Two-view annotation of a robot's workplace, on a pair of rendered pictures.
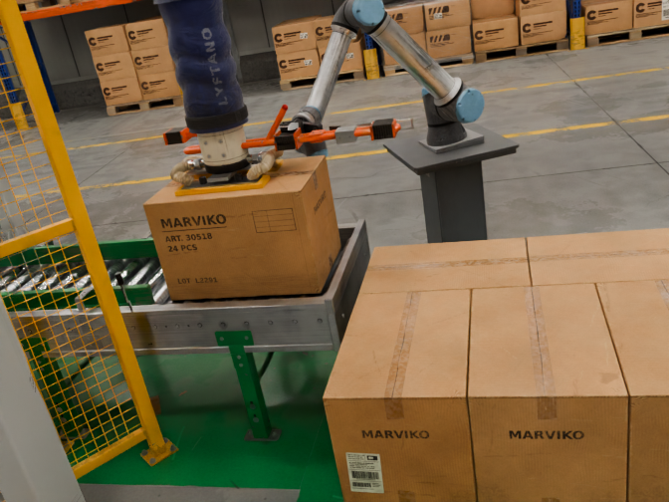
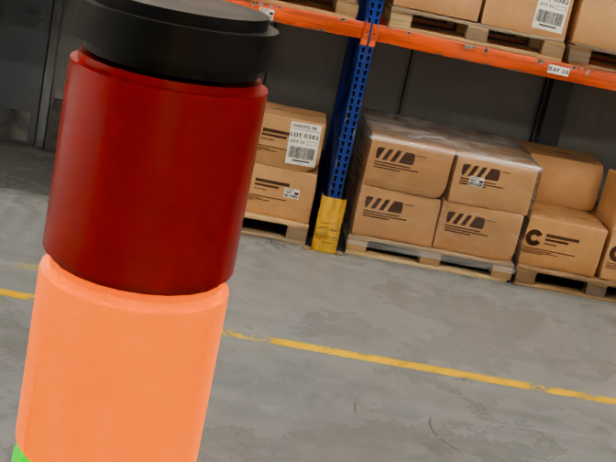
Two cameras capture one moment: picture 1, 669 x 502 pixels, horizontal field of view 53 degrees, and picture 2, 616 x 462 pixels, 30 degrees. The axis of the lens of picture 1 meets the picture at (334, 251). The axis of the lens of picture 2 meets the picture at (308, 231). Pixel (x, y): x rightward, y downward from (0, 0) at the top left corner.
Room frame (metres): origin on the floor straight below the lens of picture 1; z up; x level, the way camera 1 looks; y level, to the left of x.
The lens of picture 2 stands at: (1.99, 1.32, 2.37)
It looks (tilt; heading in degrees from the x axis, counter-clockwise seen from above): 16 degrees down; 344
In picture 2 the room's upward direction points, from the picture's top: 12 degrees clockwise
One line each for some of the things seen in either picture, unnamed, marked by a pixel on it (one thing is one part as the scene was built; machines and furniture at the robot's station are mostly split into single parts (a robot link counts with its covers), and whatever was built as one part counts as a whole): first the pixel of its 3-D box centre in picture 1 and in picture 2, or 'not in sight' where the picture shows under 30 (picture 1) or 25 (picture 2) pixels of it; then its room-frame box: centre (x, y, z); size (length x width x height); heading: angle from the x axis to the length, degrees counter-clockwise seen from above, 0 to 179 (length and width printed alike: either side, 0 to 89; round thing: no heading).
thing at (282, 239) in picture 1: (249, 227); not in sight; (2.44, 0.31, 0.75); 0.60 x 0.40 x 0.40; 74
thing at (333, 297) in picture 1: (347, 261); not in sight; (2.33, -0.05, 0.58); 0.70 x 0.03 x 0.06; 164
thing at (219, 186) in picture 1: (221, 181); not in sight; (2.35, 0.36, 0.97); 0.34 x 0.10 x 0.05; 75
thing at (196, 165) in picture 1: (227, 162); not in sight; (2.44, 0.33, 1.01); 0.34 x 0.25 x 0.06; 75
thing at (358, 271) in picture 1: (352, 285); not in sight; (2.33, -0.05, 0.47); 0.70 x 0.03 x 0.15; 164
